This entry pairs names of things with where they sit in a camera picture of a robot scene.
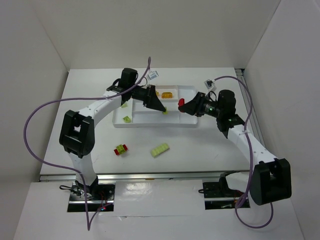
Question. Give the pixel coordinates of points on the lime green lego brick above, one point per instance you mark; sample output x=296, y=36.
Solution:
x=166, y=111

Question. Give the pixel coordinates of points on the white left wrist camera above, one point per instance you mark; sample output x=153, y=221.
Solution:
x=152, y=75

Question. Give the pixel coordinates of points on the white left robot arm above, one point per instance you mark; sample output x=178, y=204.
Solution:
x=77, y=134

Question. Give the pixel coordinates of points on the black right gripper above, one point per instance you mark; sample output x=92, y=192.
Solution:
x=198, y=104

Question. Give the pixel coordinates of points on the red yellow green lego stack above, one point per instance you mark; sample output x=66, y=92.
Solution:
x=181, y=102

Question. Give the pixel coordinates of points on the small light green lego brick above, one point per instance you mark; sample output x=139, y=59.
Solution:
x=127, y=119

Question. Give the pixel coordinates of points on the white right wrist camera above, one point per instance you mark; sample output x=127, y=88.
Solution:
x=210, y=84

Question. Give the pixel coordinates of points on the orange printed lego brick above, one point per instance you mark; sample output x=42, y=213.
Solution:
x=167, y=95

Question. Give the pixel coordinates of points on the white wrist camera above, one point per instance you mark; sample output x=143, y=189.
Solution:
x=152, y=75
x=210, y=84

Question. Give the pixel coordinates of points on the red green lego cluster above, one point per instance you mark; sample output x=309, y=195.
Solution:
x=120, y=149

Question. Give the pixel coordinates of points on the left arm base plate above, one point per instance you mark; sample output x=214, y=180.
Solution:
x=103, y=197

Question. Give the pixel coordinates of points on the aluminium rail right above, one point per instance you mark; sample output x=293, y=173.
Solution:
x=252, y=110

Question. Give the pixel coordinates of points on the white divided sorting tray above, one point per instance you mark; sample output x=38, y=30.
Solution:
x=143, y=117

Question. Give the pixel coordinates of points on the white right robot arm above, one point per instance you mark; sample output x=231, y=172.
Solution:
x=269, y=177

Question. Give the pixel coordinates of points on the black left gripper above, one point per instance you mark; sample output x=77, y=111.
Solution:
x=149, y=97

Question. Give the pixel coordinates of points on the long light green lego brick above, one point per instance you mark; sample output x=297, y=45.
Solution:
x=160, y=149

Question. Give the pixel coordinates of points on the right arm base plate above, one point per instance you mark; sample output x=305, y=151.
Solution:
x=217, y=199

